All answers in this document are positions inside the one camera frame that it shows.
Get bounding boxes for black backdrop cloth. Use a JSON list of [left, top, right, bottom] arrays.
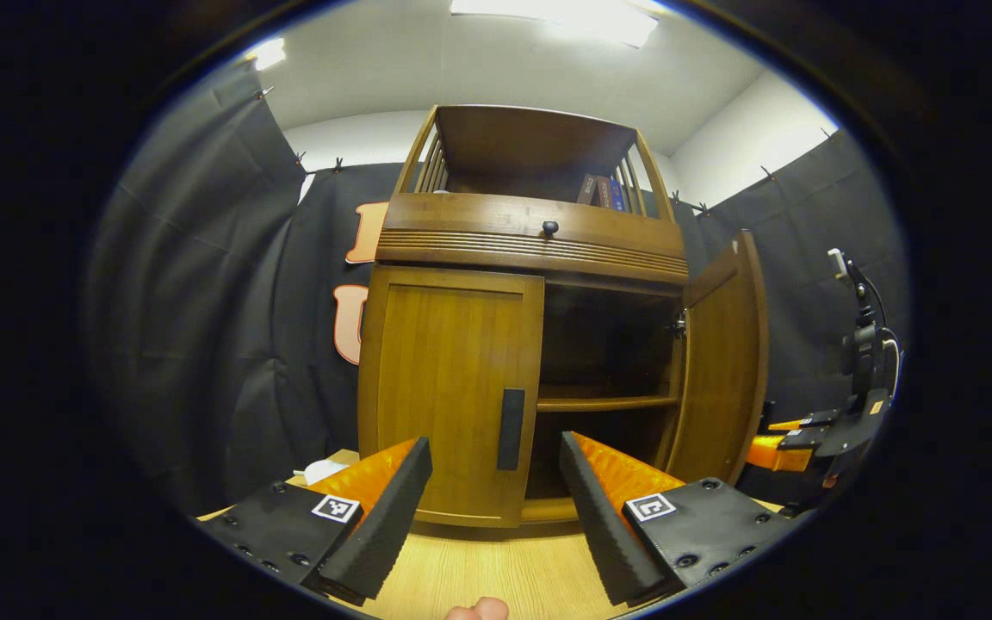
[[87, 65, 910, 518]]

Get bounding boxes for white crumpled paper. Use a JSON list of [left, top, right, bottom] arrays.
[[302, 459, 349, 486]]

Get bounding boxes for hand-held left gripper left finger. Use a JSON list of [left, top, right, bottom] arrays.
[[190, 435, 434, 608]]

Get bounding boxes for wooden double-door shoe cabinet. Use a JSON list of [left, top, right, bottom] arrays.
[[356, 105, 691, 542]]

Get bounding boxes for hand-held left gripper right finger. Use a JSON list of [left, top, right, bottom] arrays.
[[555, 431, 798, 608]]

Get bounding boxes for long ceiling light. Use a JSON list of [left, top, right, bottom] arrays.
[[449, 0, 660, 48]]

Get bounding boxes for small ceiling light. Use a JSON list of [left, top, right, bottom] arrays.
[[246, 37, 288, 71]]

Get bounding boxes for wooden shoe cabinet door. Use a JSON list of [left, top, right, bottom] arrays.
[[358, 265, 546, 528], [666, 229, 770, 487]]

